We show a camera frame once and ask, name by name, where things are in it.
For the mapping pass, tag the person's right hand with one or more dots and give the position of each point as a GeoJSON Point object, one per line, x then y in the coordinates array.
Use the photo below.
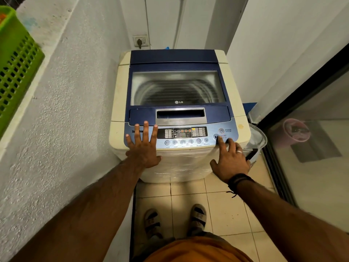
{"type": "Point", "coordinates": [231, 165]}

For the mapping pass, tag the person's left hand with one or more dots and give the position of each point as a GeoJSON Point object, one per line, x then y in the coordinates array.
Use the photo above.
{"type": "Point", "coordinates": [143, 155]}

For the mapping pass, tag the person's left little finger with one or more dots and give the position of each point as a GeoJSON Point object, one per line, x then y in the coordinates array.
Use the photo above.
{"type": "Point", "coordinates": [130, 141]}

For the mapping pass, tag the person's left middle finger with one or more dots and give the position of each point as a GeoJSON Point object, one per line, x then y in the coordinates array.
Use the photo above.
{"type": "Point", "coordinates": [146, 133]}

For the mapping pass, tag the person's right little finger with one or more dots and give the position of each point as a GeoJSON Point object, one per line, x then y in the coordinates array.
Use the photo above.
{"type": "Point", "coordinates": [247, 160]}

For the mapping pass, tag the person's right middle finger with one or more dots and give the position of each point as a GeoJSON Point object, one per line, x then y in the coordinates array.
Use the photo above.
{"type": "Point", "coordinates": [232, 146]}

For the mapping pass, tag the person's right thumb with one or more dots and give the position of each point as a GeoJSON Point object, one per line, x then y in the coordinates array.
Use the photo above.
{"type": "Point", "coordinates": [213, 165]}

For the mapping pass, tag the person's left forearm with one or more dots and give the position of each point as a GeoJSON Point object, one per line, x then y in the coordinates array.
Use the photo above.
{"type": "Point", "coordinates": [90, 212]}

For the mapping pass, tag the person's right forearm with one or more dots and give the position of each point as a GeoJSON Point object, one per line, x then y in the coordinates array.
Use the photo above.
{"type": "Point", "coordinates": [286, 223]}

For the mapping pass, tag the black wristband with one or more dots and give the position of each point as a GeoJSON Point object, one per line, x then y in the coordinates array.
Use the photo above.
{"type": "Point", "coordinates": [238, 178]}

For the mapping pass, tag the white mesh laundry basket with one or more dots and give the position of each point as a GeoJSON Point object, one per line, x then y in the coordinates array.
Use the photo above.
{"type": "Point", "coordinates": [256, 139]}

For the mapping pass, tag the blue plastic object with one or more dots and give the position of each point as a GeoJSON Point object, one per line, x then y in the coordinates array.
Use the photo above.
{"type": "Point", "coordinates": [249, 108]}

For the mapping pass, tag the cream and blue washing machine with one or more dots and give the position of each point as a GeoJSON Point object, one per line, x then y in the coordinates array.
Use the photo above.
{"type": "Point", "coordinates": [117, 100]}

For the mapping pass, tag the person's right sandal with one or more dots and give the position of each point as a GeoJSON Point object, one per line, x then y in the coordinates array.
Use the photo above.
{"type": "Point", "coordinates": [197, 218]}

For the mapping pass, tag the pink bucket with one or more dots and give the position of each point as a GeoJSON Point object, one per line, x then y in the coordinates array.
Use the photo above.
{"type": "Point", "coordinates": [295, 130]}

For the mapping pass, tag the black framed glass door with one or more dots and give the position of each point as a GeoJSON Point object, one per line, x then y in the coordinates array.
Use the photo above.
{"type": "Point", "coordinates": [316, 150]}

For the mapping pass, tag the blue washing machine lid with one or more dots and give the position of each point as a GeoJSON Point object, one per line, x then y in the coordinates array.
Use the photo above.
{"type": "Point", "coordinates": [177, 55]}

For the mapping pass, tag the orange shirt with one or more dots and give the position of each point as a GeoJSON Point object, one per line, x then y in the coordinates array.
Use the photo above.
{"type": "Point", "coordinates": [196, 251]}

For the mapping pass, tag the dark power plug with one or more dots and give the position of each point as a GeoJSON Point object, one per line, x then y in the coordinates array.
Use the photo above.
{"type": "Point", "coordinates": [139, 43]}

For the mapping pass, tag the green plastic basket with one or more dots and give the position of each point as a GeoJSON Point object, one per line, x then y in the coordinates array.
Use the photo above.
{"type": "Point", "coordinates": [16, 59]}

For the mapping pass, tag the white wall socket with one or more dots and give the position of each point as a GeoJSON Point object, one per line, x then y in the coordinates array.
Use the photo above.
{"type": "Point", "coordinates": [146, 42]}

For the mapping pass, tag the white wall pipe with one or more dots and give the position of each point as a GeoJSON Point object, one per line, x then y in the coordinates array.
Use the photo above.
{"type": "Point", "coordinates": [180, 21]}

